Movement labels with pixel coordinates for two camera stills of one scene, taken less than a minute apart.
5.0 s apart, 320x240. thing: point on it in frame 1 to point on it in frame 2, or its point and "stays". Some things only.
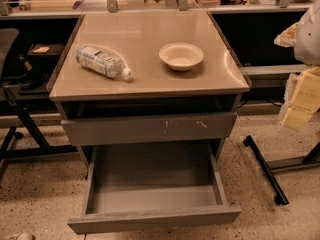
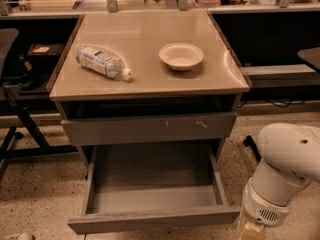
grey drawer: x=151 y=186 stays
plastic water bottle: x=103 y=63 stays
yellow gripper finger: x=305 y=100 to x=262 y=211
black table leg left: x=44 y=147 stays
